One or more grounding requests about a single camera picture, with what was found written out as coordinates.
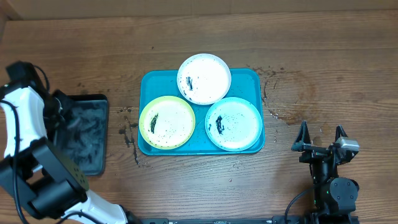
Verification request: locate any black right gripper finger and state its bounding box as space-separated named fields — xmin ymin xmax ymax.
xmin=335 ymin=125 xmax=348 ymax=143
xmin=291 ymin=121 xmax=311 ymax=152

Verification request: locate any yellow-green plate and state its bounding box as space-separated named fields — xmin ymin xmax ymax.
xmin=139 ymin=96 xmax=195 ymax=150

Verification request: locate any white plate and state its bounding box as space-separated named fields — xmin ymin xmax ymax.
xmin=177 ymin=54 xmax=231 ymax=105

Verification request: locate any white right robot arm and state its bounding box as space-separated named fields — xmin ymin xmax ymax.
xmin=284 ymin=121 xmax=359 ymax=223

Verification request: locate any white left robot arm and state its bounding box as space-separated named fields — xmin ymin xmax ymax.
xmin=1 ymin=61 xmax=139 ymax=223

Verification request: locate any black water tray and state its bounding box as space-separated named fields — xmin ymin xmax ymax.
xmin=53 ymin=94 xmax=109 ymax=176

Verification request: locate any blue plastic tray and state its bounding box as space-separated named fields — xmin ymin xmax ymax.
xmin=137 ymin=68 xmax=263 ymax=156

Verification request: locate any light blue plate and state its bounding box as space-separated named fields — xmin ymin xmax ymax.
xmin=205 ymin=97 xmax=265 ymax=154

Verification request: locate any cardboard back panel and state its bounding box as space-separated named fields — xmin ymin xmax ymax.
xmin=1 ymin=0 xmax=397 ymax=20

